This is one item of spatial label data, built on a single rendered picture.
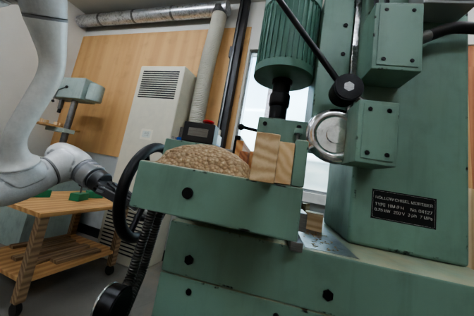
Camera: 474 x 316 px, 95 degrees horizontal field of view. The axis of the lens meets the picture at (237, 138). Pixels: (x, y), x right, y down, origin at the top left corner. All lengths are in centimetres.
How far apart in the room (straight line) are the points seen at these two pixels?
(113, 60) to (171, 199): 307
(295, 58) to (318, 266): 48
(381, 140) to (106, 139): 275
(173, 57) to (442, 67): 242
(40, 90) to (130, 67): 225
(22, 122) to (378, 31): 92
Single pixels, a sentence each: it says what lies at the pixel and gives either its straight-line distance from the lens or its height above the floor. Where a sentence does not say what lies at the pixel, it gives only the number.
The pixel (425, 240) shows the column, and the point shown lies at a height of 84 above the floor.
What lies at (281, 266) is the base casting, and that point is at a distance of 43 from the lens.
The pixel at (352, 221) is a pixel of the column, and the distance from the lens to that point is 55.
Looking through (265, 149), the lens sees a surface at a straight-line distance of 18.
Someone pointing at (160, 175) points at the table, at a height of 88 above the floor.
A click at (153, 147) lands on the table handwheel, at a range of 66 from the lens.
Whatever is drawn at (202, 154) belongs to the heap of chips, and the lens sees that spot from 29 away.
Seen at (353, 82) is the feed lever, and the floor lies 113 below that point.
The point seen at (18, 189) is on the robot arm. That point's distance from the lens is 89.
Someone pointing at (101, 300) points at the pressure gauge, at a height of 68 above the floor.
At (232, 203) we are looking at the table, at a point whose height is 87.
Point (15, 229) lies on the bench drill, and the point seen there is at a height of 14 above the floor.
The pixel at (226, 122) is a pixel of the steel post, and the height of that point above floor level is 135.
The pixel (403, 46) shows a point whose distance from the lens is 56.
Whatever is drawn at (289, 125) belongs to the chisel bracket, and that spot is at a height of 105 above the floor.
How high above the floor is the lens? 90
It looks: 9 degrees up
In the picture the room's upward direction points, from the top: 10 degrees clockwise
